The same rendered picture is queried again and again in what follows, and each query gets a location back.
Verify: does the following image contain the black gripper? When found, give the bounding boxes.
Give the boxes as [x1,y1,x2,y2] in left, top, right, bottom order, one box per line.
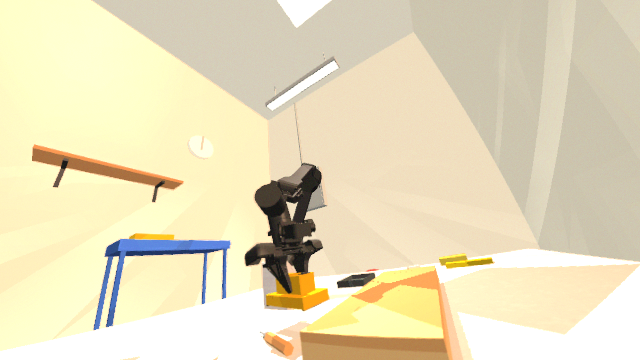
[244,218,323,294]

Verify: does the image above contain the orange-handled awl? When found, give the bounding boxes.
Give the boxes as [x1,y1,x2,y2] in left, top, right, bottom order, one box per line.
[260,331,294,357]

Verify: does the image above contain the yellow rectangular block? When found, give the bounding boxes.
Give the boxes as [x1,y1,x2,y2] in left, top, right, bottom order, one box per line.
[439,253,468,265]

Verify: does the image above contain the dark grey rectangular frame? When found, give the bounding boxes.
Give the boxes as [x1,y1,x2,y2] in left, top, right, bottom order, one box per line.
[337,272,376,289]

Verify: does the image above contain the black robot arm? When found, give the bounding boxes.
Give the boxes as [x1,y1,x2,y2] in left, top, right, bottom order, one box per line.
[254,163,322,245]

